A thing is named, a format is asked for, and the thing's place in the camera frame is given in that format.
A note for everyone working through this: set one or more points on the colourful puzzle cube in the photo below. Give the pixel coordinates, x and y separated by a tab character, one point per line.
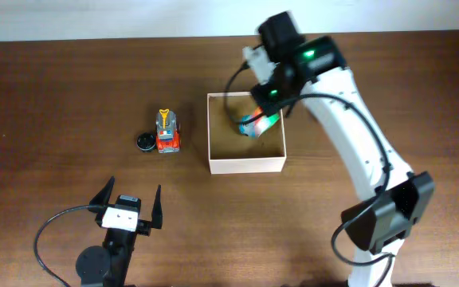
263	124

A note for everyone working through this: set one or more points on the black toy wheel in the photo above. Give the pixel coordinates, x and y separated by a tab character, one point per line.
146	142

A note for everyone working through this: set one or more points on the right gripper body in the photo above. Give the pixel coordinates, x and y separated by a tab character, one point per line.
267	102

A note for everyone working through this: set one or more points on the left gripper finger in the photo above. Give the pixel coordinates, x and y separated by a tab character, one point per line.
101	199
157	211

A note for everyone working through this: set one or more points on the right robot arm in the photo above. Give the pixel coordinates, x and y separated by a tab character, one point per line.
392	196

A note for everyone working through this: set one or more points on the orange grey toy truck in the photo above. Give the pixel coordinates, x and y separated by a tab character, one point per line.
167	132

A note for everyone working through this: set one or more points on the blue eye ball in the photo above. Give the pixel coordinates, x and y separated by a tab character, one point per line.
247	128

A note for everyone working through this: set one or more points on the white cardboard box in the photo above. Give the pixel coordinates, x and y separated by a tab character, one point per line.
229	151

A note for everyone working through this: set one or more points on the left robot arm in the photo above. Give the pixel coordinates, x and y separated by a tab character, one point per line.
107	265

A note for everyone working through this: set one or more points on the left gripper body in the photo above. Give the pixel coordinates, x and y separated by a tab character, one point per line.
125	238

